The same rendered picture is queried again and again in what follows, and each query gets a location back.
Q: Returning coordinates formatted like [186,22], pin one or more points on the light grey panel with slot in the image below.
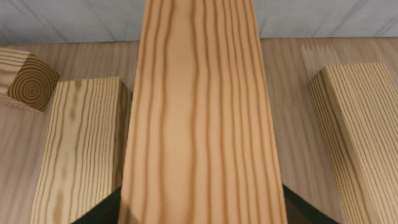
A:
[73,21]

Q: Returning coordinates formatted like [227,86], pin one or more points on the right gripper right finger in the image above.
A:
[299,211]

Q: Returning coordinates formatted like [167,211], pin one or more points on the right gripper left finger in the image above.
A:
[105,212]

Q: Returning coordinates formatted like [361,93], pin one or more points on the short square wooden block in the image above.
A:
[26,82]

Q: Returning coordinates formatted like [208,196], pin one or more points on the light wooden beam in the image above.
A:
[85,148]
[356,107]

